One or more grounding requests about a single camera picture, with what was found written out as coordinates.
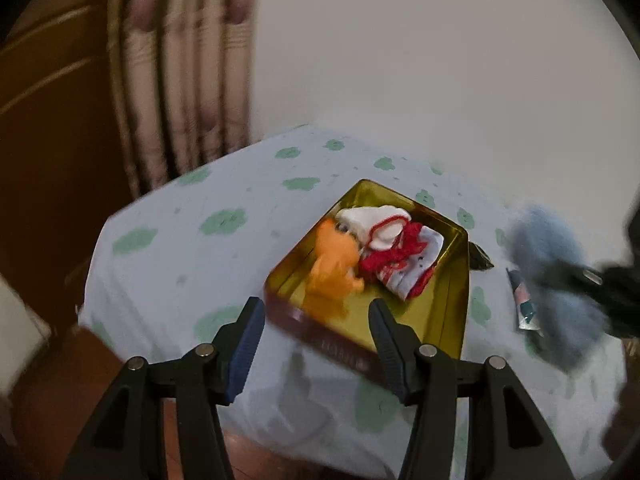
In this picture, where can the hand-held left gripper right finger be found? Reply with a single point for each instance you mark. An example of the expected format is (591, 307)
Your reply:
(395, 355)

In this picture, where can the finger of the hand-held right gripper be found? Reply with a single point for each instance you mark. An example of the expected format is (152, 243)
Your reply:
(575, 276)

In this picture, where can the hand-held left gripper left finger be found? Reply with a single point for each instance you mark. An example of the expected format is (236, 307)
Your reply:
(245, 350)

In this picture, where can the blue fuzzy cloth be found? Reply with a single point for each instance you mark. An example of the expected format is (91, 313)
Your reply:
(547, 240)

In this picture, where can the gold tin box red sides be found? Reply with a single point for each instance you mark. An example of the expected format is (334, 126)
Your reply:
(445, 305)

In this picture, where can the small printed packet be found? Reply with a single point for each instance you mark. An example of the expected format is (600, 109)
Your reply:
(522, 305)

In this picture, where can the blue tablecloth with green clouds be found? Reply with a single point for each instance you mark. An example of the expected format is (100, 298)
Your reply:
(200, 270)

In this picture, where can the red and white sock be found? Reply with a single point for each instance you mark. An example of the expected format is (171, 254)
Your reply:
(400, 260)

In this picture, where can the small dark wrapper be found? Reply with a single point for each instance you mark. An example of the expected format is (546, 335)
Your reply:
(479, 257)

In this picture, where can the orange plush toy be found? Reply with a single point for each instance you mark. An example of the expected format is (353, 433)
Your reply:
(332, 265)

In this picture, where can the white cloth with red trim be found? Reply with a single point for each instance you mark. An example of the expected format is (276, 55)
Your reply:
(367, 222)

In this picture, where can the brown wooden cabinet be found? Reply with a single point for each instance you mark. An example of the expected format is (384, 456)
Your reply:
(55, 150)

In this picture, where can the beige striped curtain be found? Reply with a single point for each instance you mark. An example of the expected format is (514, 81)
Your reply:
(185, 75)

